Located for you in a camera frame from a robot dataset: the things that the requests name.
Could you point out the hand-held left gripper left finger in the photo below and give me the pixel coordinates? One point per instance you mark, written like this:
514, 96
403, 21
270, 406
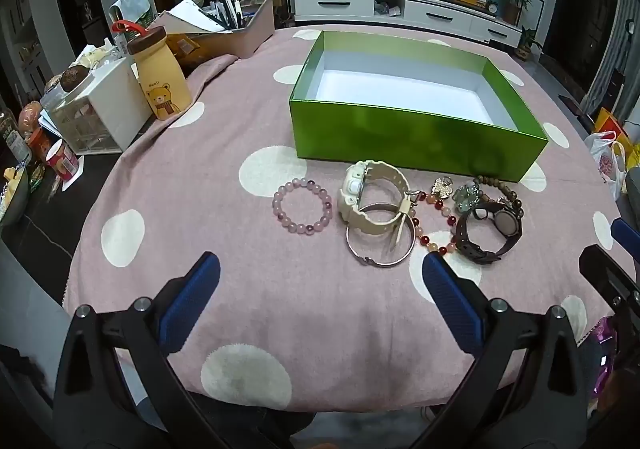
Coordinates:
192, 294

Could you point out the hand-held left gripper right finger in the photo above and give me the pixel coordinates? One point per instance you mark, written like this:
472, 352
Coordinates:
450, 289

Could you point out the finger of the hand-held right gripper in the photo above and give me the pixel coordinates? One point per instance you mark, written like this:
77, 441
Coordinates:
602, 269
626, 235

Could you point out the dark brown wrist watch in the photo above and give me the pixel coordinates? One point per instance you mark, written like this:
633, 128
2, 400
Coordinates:
470, 249

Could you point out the cream wrist watch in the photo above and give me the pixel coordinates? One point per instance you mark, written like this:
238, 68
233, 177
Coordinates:
352, 189

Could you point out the green cardboard box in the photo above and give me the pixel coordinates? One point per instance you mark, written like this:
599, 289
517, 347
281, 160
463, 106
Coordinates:
400, 139

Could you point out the pink polka dot blanket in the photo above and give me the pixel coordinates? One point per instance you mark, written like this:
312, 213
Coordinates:
225, 239

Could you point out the white plastic bag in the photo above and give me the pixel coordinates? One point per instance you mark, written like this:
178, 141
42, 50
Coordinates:
605, 154

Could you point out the silver bangle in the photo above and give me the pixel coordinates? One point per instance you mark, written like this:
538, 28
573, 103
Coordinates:
367, 260

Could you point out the gold flower brooch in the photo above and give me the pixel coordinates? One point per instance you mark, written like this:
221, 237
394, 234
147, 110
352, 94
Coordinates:
441, 186

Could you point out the yellow paper bag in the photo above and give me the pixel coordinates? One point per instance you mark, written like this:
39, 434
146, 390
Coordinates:
610, 121

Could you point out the red paper cup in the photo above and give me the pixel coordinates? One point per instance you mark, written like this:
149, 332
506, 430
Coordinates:
62, 159

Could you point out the grey curtain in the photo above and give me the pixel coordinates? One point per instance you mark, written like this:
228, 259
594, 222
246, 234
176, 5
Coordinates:
615, 44

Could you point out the white drawer organizer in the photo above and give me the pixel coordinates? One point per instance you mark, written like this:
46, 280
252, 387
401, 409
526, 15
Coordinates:
115, 104

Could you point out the small potted plant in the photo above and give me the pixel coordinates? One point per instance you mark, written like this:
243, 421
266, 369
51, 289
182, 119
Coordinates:
527, 41

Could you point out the yellow bear bottle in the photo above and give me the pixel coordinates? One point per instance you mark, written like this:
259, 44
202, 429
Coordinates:
160, 79

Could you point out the yellow snack bag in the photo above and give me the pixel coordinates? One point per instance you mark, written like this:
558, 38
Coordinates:
182, 46

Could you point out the pink desk organizer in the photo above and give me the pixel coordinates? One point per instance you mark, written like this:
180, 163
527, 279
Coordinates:
245, 39

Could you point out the small round clock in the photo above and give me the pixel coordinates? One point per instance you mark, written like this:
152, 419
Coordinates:
492, 6

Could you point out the white television cabinet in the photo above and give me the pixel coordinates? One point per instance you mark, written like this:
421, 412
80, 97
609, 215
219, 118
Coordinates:
440, 11

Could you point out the white paper sheets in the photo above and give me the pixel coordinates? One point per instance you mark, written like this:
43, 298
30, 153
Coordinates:
185, 11

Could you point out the bunch of pens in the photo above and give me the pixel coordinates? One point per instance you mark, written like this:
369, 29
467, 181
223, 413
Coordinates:
230, 9

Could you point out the green white package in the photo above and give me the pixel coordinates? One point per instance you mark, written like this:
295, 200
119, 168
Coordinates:
132, 4

